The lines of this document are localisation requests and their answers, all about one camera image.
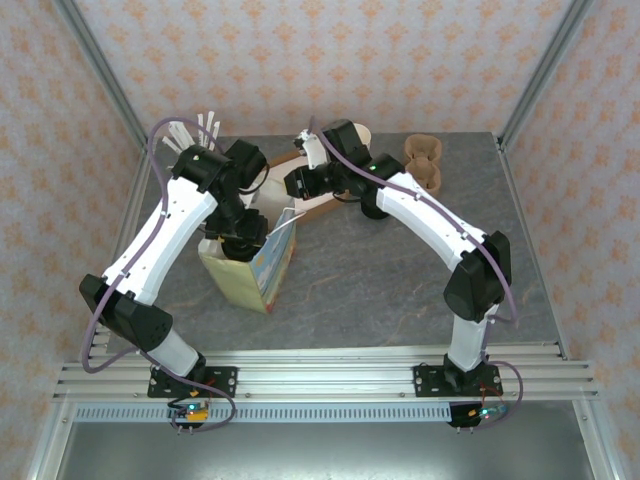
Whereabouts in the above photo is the printed paper takeout bag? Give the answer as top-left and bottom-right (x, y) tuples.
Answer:
(198, 207), (299, 316)

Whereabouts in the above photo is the shallow cardboard box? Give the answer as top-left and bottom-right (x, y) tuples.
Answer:
(239, 149), (351, 226)

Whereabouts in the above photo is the pulp cup carrier stack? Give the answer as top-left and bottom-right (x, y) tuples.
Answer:
(402, 133), (444, 197)

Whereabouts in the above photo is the grey metal panel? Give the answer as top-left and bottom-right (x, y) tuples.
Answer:
(27, 419), (616, 480)

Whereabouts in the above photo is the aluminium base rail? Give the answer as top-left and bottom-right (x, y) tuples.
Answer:
(52, 342), (599, 404)

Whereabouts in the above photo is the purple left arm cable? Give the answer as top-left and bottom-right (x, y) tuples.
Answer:
(80, 115), (239, 434)

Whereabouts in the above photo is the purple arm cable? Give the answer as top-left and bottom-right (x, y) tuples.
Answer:
(80, 115), (239, 434)
(308, 115), (525, 431)

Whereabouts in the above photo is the grey slotted cable duct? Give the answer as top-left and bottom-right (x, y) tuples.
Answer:
(73, 403), (454, 425)

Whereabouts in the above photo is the aluminium frame post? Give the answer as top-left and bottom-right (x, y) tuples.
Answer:
(52, 0), (154, 151)
(496, 0), (599, 151)

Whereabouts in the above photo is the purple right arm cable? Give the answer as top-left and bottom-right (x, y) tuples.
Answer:
(308, 115), (525, 431)

